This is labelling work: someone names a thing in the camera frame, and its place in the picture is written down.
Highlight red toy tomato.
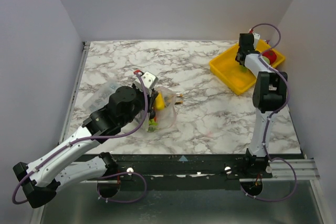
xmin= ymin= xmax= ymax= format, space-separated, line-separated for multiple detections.
xmin=262 ymin=50 xmax=277 ymax=65

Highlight yellow toy mango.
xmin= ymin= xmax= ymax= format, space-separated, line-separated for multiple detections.
xmin=154 ymin=91 xmax=165 ymax=111

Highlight toy green onion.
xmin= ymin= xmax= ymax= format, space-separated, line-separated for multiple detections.
xmin=147 ymin=119 xmax=160 ymax=132

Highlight clear zip top bag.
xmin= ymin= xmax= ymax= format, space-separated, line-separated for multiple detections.
xmin=141 ymin=86 xmax=177 ymax=133

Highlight green toy grapes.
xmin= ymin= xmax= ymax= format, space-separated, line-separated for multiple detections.
xmin=239 ymin=66 xmax=248 ymax=72

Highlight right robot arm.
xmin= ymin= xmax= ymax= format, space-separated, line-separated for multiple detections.
xmin=235 ymin=33 xmax=287 ymax=178

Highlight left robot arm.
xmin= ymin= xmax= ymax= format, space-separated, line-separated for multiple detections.
xmin=12 ymin=84 xmax=158 ymax=208

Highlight green toy cabbage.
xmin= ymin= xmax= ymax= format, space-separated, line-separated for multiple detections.
xmin=264 ymin=58 xmax=271 ymax=65

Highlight clear plastic box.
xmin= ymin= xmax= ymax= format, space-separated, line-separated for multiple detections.
xmin=83 ymin=81 xmax=121 ymax=113

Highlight yellow plastic tray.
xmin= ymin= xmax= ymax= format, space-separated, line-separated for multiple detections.
xmin=209 ymin=37 xmax=286 ymax=96

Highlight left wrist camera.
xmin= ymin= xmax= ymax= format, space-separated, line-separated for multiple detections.
xmin=134 ymin=70 xmax=159 ymax=93

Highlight yellow handled pliers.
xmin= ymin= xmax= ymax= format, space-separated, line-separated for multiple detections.
xmin=167 ymin=94 xmax=183 ymax=105

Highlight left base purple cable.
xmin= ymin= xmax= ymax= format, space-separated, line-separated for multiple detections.
xmin=97 ymin=170 xmax=148 ymax=204

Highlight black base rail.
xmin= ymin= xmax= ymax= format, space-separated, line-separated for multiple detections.
xmin=97 ymin=154 xmax=272 ymax=194

